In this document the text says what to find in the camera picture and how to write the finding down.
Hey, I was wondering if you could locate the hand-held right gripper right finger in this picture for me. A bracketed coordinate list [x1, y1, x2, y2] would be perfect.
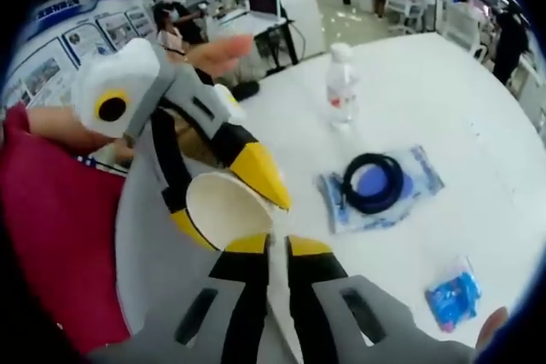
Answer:
[284, 234, 479, 364]

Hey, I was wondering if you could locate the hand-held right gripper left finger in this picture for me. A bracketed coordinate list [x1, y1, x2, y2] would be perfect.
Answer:
[89, 231, 274, 364]

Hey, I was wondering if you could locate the white paper cup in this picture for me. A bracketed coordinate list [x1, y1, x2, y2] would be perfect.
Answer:
[185, 170, 302, 364]

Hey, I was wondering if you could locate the black cable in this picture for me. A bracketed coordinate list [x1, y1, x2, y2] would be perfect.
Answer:
[343, 153, 405, 215]

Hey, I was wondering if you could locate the small blue packet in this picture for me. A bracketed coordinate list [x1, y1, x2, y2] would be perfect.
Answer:
[425, 256, 482, 334]

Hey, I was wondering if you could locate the clear water bottle red label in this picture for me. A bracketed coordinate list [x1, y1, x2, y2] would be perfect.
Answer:
[326, 43, 362, 126]

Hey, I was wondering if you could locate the large pale blue packet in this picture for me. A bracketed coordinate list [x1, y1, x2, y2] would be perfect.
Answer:
[317, 145, 445, 235]

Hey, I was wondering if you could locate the person's left hand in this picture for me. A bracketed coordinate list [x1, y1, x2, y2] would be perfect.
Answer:
[187, 34, 253, 84]

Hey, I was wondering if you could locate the person's right hand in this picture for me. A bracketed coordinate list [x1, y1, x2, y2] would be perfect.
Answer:
[474, 306, 509, 353]

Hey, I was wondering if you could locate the brown cardboard box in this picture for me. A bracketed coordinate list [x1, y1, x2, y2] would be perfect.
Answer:
[174, 118, 217, 163]

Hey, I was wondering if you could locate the black pouch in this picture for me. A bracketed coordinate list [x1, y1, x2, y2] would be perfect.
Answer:
[233, 81, 261, 100]

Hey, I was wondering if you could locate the person's arm, orange sleeve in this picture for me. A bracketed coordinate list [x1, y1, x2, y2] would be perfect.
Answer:
[0, 103, 133, 359]

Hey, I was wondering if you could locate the white table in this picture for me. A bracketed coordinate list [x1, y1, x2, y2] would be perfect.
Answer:
[113, 31, 546, 364]

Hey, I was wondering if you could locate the white office chair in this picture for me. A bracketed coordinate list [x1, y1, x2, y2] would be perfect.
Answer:
[381, 0, 427, 35]

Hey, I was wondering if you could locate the blue and white wall poster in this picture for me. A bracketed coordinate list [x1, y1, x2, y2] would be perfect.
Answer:
[0, 0, 159, 112]

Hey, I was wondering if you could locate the black frame desk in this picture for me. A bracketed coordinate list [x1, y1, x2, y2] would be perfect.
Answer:
[221, 9, 308, 78]

